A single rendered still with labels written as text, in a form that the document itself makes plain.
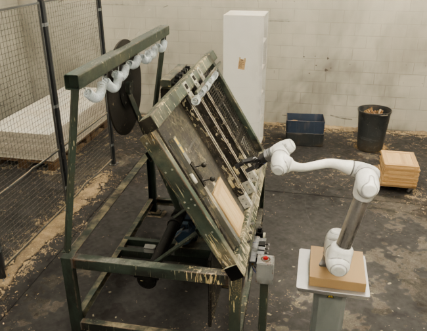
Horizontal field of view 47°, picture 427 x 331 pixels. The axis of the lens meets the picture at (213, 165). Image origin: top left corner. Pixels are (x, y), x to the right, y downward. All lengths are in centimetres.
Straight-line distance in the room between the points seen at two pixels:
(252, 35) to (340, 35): 191
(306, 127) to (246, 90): 119
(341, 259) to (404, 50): 581
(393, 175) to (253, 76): 244
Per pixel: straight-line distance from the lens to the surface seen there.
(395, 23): 863
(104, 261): 378
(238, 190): 411
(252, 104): 745
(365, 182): 308
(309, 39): 858
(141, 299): 464
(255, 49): 725
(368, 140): 790
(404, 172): 663
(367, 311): 467
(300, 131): 789
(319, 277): 355
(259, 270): 348
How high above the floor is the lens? 293
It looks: 24 degrees down
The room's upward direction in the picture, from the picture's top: straight up
